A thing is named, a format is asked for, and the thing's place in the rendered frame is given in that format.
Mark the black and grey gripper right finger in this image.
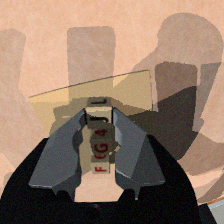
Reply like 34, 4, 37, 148
112, 107, 202, 224

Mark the beige letter block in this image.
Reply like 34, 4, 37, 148
89, 129, 112, 155
90, 155, 110, 174
85, 97, 112, 129

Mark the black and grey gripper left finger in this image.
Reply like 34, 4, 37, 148
0, 108, 87, 224

